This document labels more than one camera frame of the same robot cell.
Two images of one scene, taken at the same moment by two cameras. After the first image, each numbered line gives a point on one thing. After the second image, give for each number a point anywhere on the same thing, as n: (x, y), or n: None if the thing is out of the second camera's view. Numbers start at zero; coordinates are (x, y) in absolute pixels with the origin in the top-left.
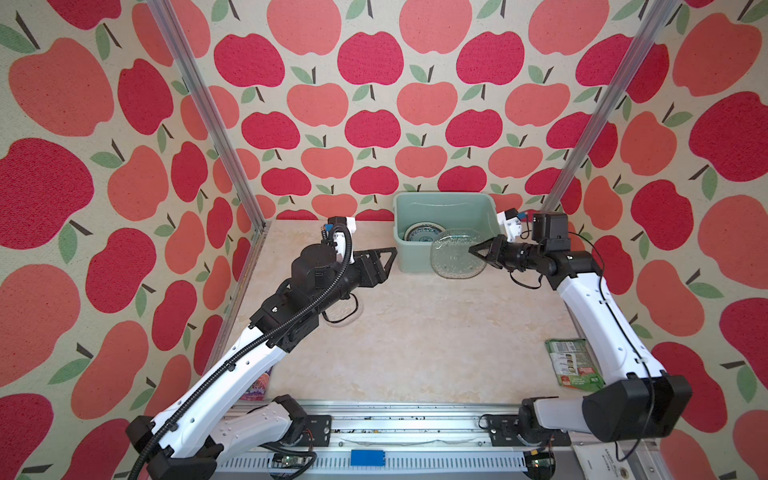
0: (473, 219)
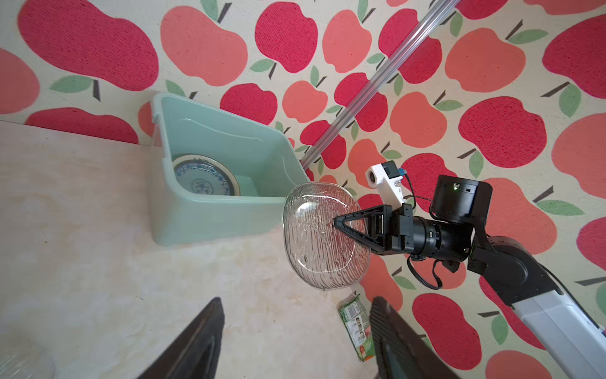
0: (266, 159)
